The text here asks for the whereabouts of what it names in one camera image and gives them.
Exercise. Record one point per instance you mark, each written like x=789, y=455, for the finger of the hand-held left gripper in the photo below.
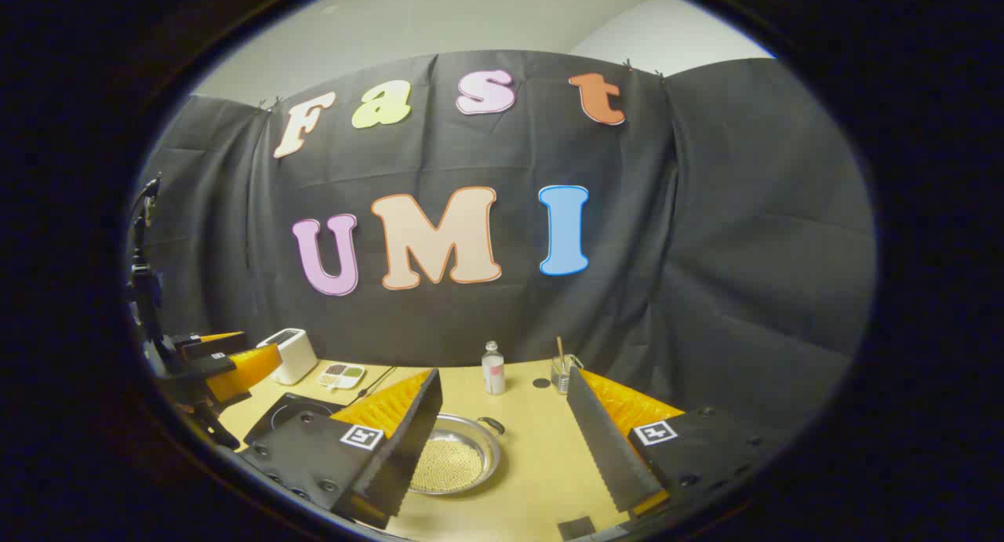
x=243, y=369
x=216, y=343

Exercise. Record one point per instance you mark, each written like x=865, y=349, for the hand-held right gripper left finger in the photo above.
x=412, y=448

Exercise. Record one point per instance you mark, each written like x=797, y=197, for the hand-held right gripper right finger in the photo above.
x=608, y=448

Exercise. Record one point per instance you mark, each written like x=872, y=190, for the stainless steel pot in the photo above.
x=471, y=448

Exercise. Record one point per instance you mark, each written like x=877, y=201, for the black induction cooktop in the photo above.
x=290, y=416

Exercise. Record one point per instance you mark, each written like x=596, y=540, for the heap of yellow soybeans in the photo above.
x=447, y=467

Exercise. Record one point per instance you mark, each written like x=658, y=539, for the white toaster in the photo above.
x=290, y=354

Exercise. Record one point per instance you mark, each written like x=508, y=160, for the small clear holder cup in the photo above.
x=562, y=379

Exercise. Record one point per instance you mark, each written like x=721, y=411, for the white divided bean dish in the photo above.
x=342, y=376

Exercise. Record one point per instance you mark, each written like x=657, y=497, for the thin wooden stick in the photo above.
x=560, y=350

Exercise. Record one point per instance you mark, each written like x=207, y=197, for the clear bottle with label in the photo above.
x=493, y=373

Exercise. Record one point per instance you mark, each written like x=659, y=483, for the black backdrop cloth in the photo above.
x=706, y=252

